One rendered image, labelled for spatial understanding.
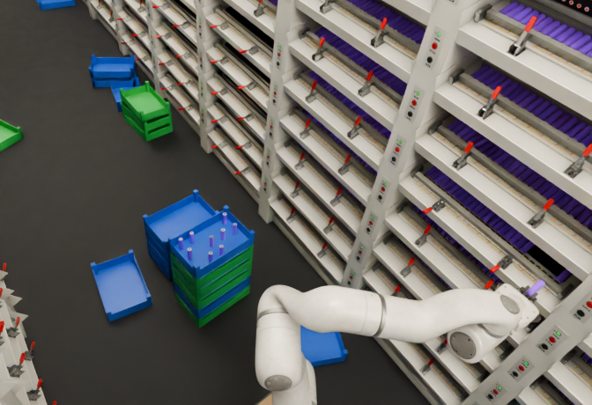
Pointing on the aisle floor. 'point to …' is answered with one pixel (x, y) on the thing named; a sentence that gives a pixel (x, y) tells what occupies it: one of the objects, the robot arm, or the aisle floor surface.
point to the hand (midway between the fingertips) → (526, 295)
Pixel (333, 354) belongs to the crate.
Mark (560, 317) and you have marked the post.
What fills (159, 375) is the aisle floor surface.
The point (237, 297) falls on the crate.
